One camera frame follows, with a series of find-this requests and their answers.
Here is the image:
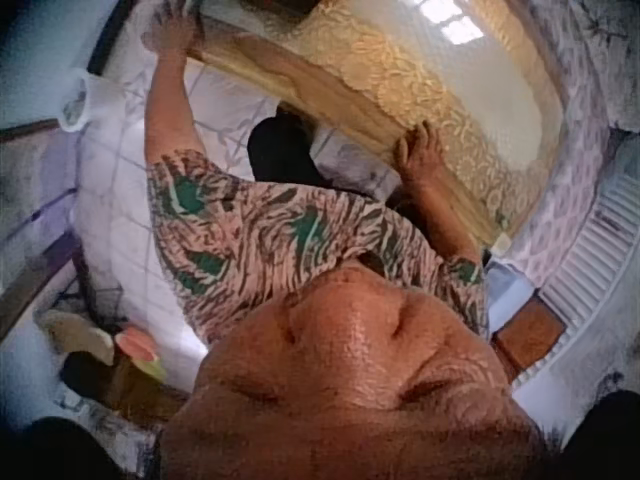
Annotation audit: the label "brown square box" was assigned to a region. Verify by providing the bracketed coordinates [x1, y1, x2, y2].
[492, 294, 569, 372]

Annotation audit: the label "pink and green object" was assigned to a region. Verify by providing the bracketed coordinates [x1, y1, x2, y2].
[113, 325, 167, 382]

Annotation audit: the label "beige slipper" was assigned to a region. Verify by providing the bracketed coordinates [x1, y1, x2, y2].
[37, 308, 117, 366]

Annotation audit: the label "wooden table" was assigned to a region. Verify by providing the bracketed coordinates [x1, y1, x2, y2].
[184, 0, 569, 247]

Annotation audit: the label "cream lace tablecloth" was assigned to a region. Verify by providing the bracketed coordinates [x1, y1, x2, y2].
[279, 0, 562, 226]

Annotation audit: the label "white slatted panel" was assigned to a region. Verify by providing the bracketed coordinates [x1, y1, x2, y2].
[509, 169, 640, 392]

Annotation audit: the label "person's right hand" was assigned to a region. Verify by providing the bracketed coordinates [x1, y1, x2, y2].
[393, 119, 450, 195]

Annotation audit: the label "person's legs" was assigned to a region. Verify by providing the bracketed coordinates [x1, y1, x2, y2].
[247, 105, 404, 204]

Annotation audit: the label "person's left hand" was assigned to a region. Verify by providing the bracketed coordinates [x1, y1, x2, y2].
[142, 0, 206, 56]

